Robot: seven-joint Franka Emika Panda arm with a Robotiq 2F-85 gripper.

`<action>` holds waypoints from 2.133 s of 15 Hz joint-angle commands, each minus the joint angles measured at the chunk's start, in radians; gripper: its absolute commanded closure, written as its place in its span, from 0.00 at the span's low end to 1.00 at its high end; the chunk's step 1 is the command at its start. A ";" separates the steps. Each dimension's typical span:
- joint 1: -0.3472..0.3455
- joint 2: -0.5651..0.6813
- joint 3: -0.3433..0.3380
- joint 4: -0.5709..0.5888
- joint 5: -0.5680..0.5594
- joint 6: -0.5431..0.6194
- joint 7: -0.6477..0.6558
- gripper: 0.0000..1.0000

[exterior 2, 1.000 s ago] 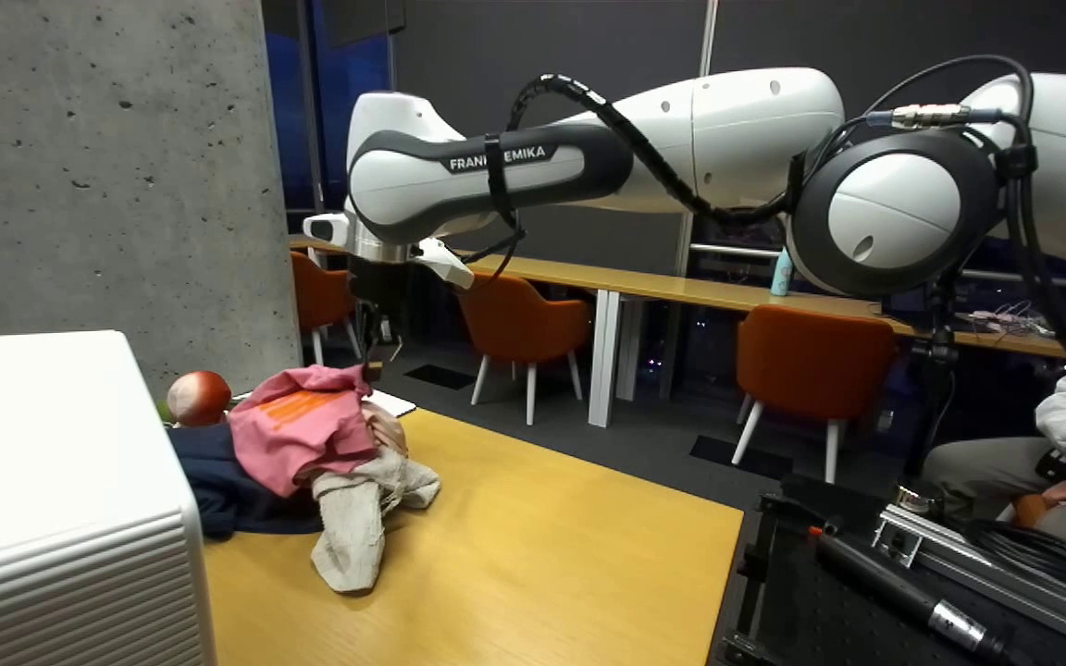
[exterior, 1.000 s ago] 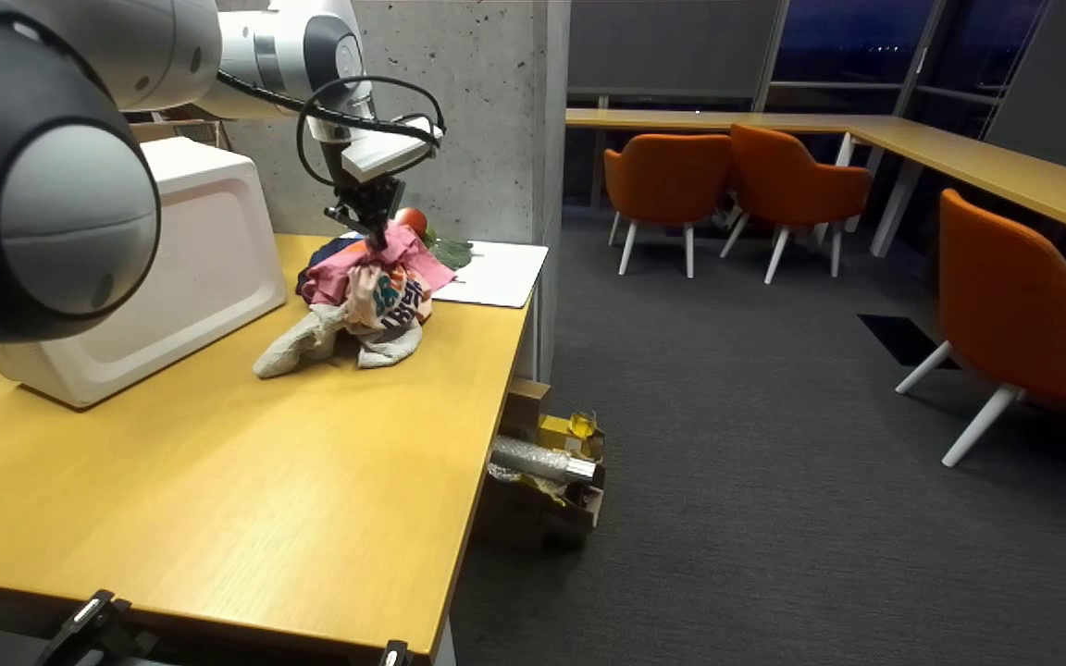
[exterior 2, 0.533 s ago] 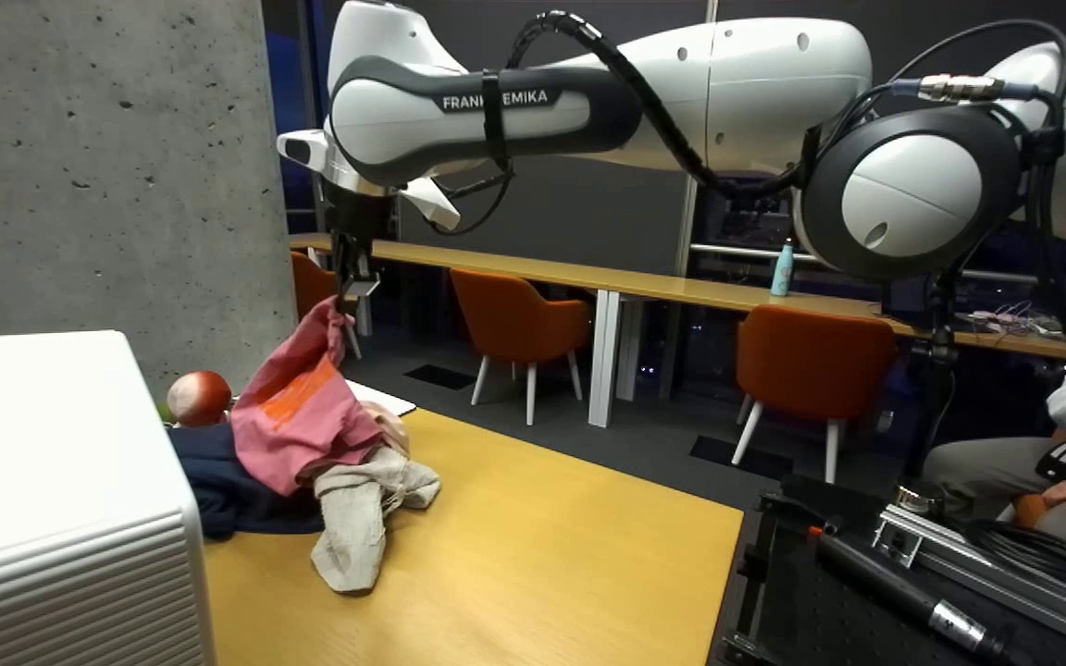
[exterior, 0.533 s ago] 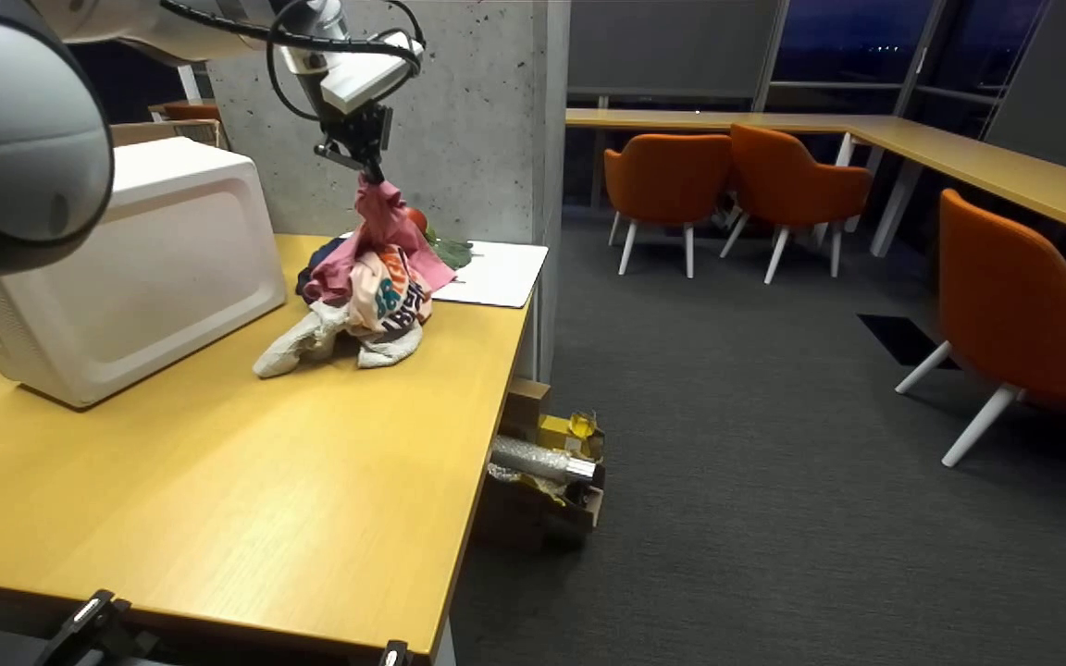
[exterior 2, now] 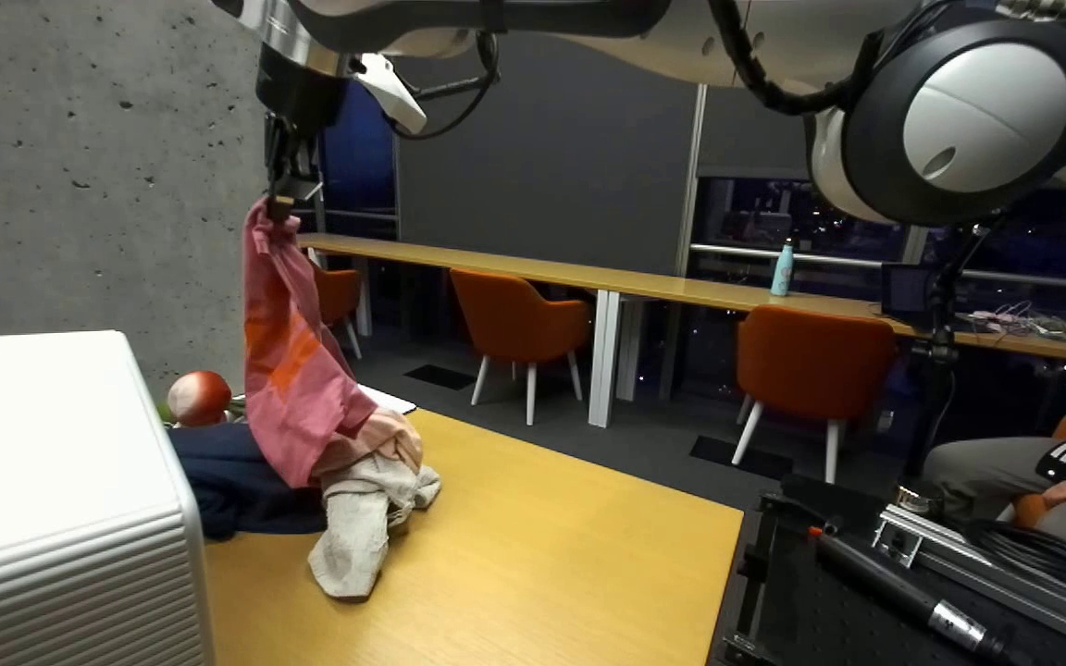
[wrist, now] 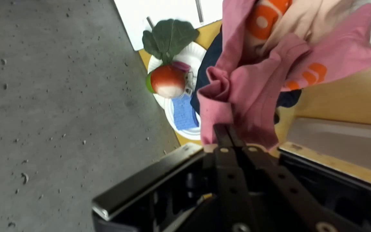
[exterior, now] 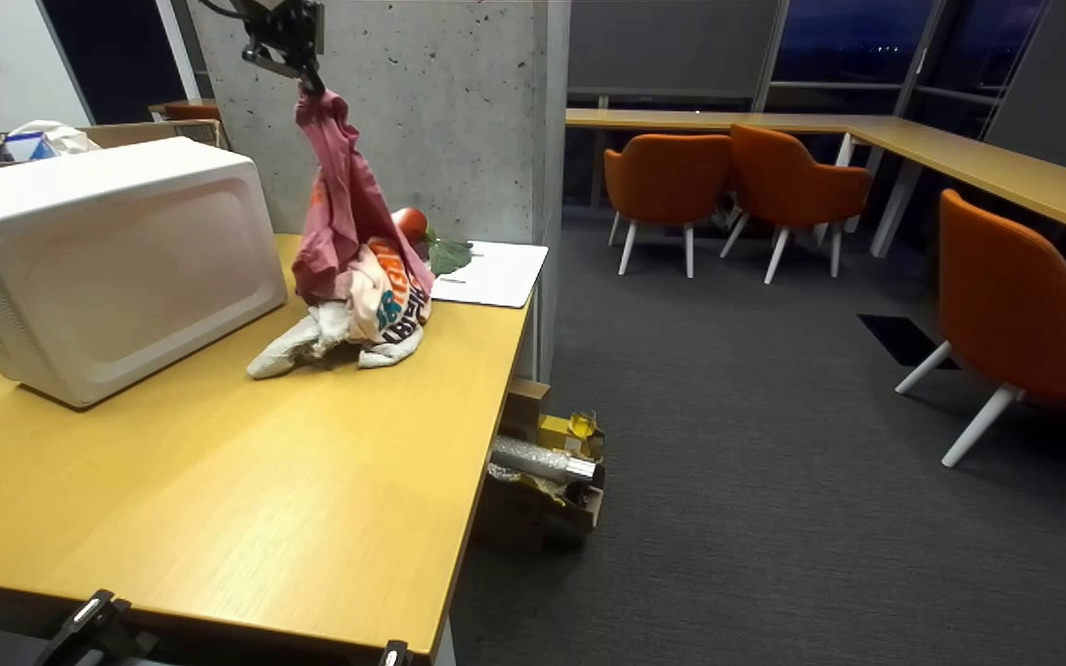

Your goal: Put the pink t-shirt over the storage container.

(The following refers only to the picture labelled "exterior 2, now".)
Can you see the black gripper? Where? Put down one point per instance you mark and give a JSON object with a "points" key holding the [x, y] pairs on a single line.
{"points": [[297, 94]]}

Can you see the pink t-shirt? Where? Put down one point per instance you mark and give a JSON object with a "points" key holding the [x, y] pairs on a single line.
{"points": [[294, 373]]}

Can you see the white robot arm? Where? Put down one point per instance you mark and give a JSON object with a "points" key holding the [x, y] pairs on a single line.
{"points": [[730, 51]]}

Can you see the white ribbed storage container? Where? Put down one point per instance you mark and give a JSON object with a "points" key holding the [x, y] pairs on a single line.
{"points": [[57, 495]]}

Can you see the orange chair with white legs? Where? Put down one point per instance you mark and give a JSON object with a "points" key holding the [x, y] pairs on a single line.
{"points": [[334, 299], [811, 364], [521, 325]]}

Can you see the red ball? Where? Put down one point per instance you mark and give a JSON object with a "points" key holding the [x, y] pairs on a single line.
{"points": [[199, 399]]}

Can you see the white paper sheet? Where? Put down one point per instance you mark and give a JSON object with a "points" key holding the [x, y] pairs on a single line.
{"points": [[386, 401]]}

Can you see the dark blue cloth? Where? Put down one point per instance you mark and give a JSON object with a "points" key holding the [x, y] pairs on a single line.
{"points": [[231, 483]]}

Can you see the beige cloth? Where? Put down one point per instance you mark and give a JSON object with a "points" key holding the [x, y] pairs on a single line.
{"points": [[352, 543]]}

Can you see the long wooden counter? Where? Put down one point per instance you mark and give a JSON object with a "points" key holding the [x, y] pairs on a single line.
{"points": [[684, 290]]}

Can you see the light blue bottle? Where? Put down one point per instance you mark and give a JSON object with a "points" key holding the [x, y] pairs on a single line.
{"points": [[782, 272]]}

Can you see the dark monitor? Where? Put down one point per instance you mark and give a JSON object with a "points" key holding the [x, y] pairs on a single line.
{"points": [[912, 295]]}

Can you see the black tripod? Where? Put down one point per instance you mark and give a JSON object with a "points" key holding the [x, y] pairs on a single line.
{"points": [[917, 597]]}

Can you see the seated person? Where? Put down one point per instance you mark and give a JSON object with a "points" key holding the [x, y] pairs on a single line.
{"points": [[1015, 475]]}

